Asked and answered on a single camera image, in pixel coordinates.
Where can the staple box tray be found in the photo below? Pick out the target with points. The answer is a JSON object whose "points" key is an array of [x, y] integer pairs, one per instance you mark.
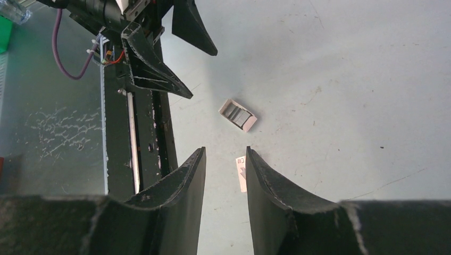
{"points": [[238, 115]]}

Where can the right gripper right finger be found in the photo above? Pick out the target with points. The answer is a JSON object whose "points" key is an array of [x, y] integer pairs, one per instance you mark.
{"points": [[287, 219]]}

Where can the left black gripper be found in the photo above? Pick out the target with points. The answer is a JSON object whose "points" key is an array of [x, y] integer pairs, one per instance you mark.
{"points": [[134, 20]]}

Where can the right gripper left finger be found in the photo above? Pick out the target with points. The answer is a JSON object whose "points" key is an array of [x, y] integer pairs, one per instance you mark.
{"points": [[163, 219]]}

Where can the white staple box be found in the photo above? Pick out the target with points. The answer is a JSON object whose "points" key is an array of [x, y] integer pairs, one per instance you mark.
{"points": [[241, 169]]}

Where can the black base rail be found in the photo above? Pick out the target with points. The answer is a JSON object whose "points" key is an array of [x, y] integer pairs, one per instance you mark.
{"points": [[138, 132]]}

